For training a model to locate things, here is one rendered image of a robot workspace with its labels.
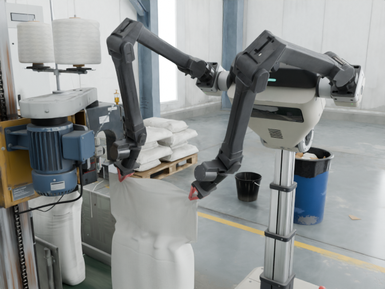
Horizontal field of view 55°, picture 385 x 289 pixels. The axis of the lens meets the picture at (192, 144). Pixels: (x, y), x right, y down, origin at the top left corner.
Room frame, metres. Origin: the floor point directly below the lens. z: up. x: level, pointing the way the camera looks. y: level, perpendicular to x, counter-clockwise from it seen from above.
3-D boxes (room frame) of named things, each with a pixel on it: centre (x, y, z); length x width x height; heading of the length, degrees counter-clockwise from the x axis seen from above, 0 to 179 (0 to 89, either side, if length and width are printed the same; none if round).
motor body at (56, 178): (1.26, 0.50, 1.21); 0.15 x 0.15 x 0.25
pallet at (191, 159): (4.88, 0.60, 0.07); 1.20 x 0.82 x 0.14; 146
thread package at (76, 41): (1.39, 0.42, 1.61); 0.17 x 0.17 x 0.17
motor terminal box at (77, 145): (1.25, 0.39, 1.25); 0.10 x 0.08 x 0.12; 169
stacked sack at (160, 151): (4.52, 0.60, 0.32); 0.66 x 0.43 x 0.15; 146
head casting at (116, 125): (1.72, 0.50, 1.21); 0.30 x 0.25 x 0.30; 54
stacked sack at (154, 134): (4.52, 0.59, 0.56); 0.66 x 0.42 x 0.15; 144
